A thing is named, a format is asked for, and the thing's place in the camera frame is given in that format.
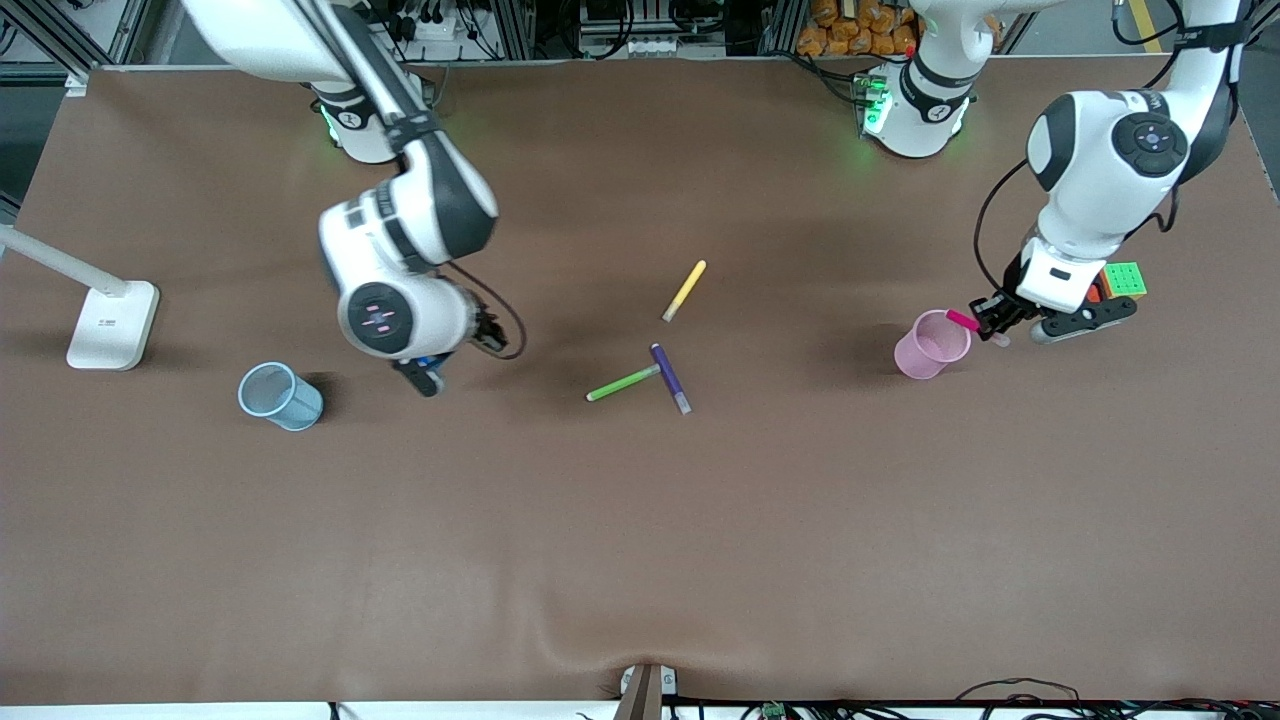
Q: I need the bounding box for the pink marker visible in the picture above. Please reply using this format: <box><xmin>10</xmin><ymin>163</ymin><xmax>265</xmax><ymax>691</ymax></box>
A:
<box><xmin>946</xmin><ymin>309</ymin><xmax>1011</xmax><ymax>348</ymax></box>

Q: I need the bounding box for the colourful puzzle cube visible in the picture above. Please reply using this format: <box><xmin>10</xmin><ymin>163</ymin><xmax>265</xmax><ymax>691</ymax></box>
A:
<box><xmin>1088</xmin><ymin>262</ymin><xmax>1148</xmax><ymax>304</ymax></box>

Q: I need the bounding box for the translucent pink cup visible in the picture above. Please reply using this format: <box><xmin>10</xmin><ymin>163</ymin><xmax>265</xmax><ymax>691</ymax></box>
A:
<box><xmin>893</xmin><ymin>309</ymin><xmax>972</xmax><ymax>381</ymax></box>

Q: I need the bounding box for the green marker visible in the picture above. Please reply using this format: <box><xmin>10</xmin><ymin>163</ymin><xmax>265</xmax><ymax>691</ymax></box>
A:
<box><xmin>585</xmin><ymin>364</ymin><xmax>662</xmax><ymax>403</ymax></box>

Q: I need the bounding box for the purple marker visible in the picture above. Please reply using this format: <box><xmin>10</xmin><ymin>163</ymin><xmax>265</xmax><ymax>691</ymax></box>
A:
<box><xmin>650</xmin><ymin>343</ymin><xmax>693</xmax><ymax>416</ymax></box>

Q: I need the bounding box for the yellow marker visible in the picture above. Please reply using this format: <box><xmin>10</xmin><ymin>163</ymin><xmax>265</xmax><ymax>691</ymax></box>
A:
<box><xmin>661</xmin><ymin>260</ymin><xmax>708</xmax><ymax>323</ymax></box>

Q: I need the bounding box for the translucent light blue cup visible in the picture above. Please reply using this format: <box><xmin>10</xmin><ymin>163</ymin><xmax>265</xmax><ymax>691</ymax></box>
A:
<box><xmin>237</xmin><ymin>362</ymin><xmax>325</xmax><ymax>432</ymax></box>

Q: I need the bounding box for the orange objects pile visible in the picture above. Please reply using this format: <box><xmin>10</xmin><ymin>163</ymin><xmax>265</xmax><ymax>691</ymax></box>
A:
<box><xmin>797</xmin><ymin>0</ymin><xmax>923</xmax><ymax>58</ymax></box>

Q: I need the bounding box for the white lamp base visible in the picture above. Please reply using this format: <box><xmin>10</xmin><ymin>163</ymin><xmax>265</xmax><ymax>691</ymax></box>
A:
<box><xmin>0</xmin><ymin>224</ymin><xmax>161</xmax><ymax>372</ymax></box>

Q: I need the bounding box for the aluminium frame post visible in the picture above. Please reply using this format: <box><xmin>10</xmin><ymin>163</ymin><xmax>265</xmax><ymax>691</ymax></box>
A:
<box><xmin>768</xmin><ymin>0</ymin><xmax>807</xmax><ymax>56</ymax></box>
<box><xmin>498</xmin><ymin>0</ymin><xmax>538</xmax><ymax>61</ymax></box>

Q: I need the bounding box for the black floor cable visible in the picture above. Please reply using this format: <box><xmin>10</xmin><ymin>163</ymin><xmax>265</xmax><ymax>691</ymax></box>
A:
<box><xmin>955</xmin><ymin>677</ymin><xmax>1280</xmax><ymax>720</ymax></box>

